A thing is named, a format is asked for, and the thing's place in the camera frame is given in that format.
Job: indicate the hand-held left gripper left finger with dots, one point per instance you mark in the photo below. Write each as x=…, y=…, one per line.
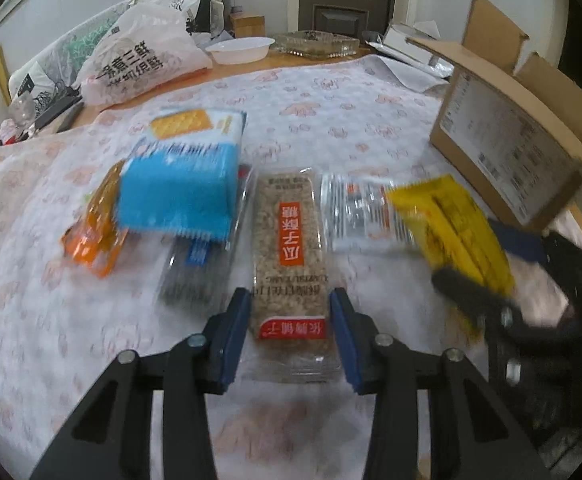
x=235, y=340

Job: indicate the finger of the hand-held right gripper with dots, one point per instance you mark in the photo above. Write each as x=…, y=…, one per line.
x=471, y=292
x=513, y=242

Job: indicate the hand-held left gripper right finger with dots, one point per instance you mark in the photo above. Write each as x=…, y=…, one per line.
x=343, y=340

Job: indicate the yellow snack packet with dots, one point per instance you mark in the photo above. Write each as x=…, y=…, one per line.
x=456, y=220

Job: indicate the cardboard box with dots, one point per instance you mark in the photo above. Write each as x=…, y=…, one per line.
x=496, y=135

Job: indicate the seed brittle clear packet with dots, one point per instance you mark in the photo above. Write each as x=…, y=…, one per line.
x=291, y=240

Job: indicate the white orange snack packet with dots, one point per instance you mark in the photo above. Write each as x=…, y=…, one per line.
x=356, y=215

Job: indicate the blue cracker packet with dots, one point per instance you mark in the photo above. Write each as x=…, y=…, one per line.
x=181, y=185

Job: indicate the dark snack clear tray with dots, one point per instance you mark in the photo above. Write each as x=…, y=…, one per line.
x=191, y=275

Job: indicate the floral tablecloth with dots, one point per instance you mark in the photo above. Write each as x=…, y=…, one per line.
x=331, y=120

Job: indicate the silver mailer bags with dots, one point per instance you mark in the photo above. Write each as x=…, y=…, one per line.
x=406, y=50

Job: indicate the glass tray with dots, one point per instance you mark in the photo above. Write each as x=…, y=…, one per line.
x=316, y=44

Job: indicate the white bowl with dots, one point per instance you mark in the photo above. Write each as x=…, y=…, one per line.
x=238, y=50

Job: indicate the white printed plastic bag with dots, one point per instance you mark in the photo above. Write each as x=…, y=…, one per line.
x=136, y=60

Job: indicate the wine glass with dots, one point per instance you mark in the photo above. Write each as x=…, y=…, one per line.
x=23, y=110

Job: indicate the small wooden box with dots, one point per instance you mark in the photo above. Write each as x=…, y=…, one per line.
x=246, y=25

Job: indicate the teal leaf cushion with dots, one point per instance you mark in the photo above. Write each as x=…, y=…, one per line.
x=78, y=42

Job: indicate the wooden post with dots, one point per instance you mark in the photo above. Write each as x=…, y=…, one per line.
x=1, y=75

